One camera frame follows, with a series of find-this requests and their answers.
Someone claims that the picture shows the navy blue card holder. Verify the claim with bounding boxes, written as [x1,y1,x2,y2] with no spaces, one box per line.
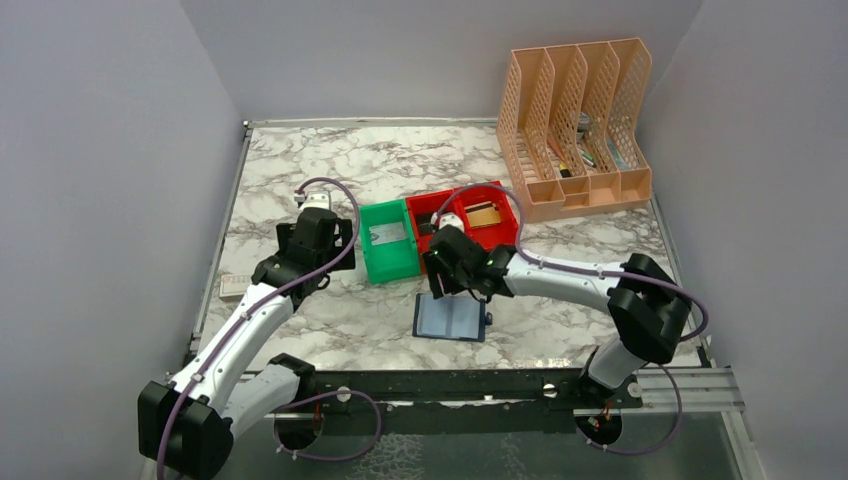
[412,293,493,342]

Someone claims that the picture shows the green plastic bin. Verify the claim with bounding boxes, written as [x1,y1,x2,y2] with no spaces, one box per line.
[360,199,421,284]

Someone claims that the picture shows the red double bin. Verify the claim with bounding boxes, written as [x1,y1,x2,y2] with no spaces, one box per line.
[405,187,518,273]

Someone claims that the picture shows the peach desk file organizer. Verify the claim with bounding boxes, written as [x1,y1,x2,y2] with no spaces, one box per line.
[496,37,653,222]

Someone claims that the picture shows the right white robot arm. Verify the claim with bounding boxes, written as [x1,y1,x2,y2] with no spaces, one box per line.
[422,226,692,407]

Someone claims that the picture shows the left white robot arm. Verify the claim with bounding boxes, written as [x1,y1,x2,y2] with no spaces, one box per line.
[137,207,360,479]

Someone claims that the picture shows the silver VIP card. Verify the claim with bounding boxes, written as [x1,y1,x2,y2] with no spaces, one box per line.
[369,222,408,246]

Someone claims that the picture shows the gold striped card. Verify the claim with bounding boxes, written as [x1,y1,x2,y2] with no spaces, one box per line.
[465,202,501,229]

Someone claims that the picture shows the white red small box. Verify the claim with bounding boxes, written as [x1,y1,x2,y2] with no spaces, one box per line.
[218,274,251,301]

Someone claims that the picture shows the red pencil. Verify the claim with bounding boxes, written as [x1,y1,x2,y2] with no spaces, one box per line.
[547,136,568,169]

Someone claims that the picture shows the green marker pen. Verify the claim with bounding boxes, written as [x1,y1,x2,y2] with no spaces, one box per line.
[581,152,597,168]

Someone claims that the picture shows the round grey tin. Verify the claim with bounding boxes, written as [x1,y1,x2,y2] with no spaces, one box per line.
[576,111,593,141]

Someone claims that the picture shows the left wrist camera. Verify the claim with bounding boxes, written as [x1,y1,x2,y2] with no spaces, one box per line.
[293,190,333,211]

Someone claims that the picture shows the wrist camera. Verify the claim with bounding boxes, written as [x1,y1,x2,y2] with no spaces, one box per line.
[293,190,333,211]
[431,212,465,232]

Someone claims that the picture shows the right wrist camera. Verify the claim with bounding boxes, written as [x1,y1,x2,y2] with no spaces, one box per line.
[431,212,465,232]

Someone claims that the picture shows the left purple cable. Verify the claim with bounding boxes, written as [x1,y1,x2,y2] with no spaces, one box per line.
[155,176,362,480]

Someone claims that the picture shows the purple cable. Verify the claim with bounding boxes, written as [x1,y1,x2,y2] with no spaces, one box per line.
[155,176,362,480]
[430,183,710,458]

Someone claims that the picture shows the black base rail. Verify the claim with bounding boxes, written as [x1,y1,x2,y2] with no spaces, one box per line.
[272,355,643,450]

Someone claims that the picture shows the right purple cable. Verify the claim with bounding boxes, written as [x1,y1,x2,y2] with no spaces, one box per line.
[430,183,710,458]

